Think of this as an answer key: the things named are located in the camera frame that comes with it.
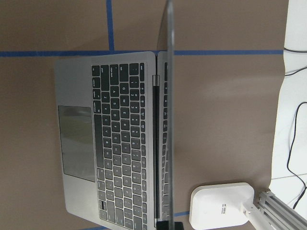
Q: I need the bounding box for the black cable on floor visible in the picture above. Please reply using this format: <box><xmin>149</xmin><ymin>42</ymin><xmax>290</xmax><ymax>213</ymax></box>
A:
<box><xmin>286</xmin><ymin>102</ymin><xmax>307</xmax><ymax>209</ymax></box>

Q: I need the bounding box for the aluminium frame post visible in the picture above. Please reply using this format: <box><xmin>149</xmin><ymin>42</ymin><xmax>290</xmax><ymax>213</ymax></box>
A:
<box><xmin>253</xmin><ymin>191</ymin><xmax>307</xmax><ymax>230</ymax></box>

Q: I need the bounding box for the black mouse pad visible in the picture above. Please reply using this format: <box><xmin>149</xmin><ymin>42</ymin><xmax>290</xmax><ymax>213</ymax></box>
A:
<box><xmin>156</xmin><ymin>221</ymin><xmax>184</xmax><ymax>230</ymax></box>

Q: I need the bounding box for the white desk lamp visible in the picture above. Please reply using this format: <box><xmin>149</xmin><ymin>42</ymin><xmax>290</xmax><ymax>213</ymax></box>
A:
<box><xmin>189</xmin><ymin>183</ymin><xmax>260</xmax><ymax>230</ymax></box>

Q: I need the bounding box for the grey laptop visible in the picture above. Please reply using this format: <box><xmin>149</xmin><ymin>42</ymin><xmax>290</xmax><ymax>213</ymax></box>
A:
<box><xmin>54</xmin><ymin>0</ymin><xmax>175</xmax><ymax>230</ymax></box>

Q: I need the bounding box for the blue tape line lengthwise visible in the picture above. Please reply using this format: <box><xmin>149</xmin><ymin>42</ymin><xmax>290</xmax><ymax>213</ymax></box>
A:
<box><xmin>106</xmin><ymin>0</ymin><xmax>115</xmax><ymax>51</ymax></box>

